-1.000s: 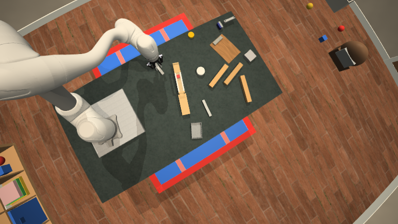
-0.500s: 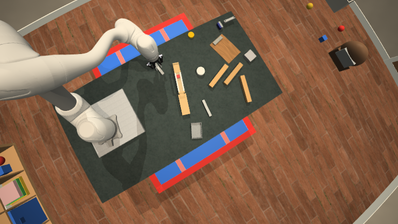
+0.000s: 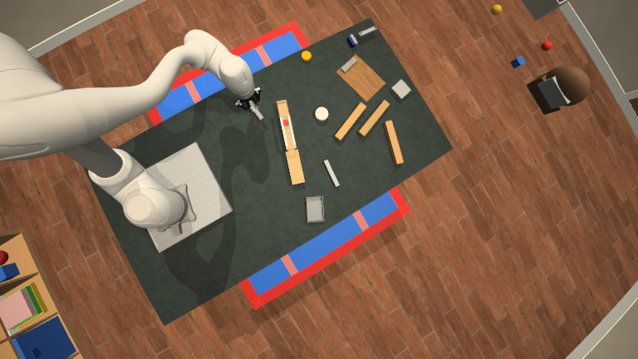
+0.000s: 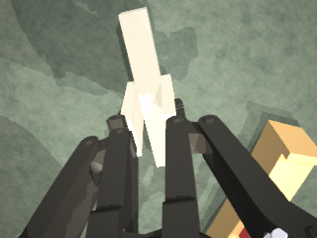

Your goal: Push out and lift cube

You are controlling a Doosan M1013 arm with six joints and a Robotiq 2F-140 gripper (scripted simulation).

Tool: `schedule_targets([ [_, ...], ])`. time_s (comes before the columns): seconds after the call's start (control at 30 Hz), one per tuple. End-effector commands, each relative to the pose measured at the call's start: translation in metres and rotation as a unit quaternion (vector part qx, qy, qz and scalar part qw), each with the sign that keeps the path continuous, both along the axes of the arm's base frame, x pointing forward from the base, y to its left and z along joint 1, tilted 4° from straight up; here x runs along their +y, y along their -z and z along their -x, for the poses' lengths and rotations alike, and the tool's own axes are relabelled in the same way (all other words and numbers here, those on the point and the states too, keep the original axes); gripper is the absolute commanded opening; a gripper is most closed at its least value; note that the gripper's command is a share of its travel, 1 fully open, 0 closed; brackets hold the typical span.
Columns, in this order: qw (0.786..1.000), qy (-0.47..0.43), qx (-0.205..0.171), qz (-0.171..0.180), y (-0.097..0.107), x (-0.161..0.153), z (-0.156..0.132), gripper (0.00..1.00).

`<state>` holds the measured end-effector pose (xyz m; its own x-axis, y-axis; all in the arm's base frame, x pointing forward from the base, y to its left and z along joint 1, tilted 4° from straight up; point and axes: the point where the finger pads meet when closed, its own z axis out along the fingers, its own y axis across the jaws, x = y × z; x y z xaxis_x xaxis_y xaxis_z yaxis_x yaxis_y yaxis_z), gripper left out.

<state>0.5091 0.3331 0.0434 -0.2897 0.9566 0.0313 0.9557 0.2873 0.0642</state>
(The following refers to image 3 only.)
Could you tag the cream short cylinder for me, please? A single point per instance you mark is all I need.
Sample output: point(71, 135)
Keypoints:
point(321, 114)

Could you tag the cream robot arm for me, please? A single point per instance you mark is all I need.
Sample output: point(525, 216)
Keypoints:
point(39, 117)

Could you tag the grey bar with cross pins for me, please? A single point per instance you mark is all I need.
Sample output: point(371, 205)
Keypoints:
point(366, 32)

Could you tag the white square stick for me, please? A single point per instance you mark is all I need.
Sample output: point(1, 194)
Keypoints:
point(256, 111)
point(331, 173)

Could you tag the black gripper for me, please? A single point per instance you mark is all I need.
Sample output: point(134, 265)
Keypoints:
point(256, 93)

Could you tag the wooden clipboard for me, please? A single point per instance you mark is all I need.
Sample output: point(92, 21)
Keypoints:
point(362, 79)

